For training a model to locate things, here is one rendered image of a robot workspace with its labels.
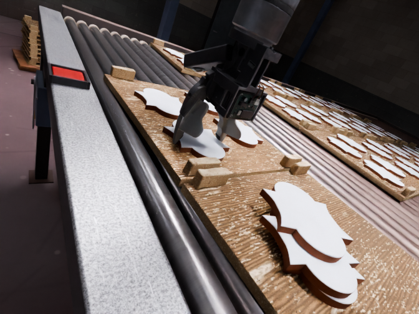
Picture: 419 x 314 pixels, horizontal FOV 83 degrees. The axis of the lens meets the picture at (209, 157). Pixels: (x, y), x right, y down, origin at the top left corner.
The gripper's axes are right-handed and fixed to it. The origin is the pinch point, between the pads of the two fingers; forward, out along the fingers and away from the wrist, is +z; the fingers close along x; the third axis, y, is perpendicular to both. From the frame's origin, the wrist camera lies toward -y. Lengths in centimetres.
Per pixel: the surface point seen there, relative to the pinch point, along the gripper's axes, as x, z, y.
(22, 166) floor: -20, 98, -111
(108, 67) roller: -4.7, 4.1, -42.8
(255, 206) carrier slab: 0.0, 0.2, 17.9
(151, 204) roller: -14.0, 3.0, 11.8
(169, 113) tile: -1.6, -0.1, -9.4
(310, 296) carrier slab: -4.0, -0.2, 30.7
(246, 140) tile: 13.9, -0.4, 0.7
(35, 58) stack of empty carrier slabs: -1, 88, -275
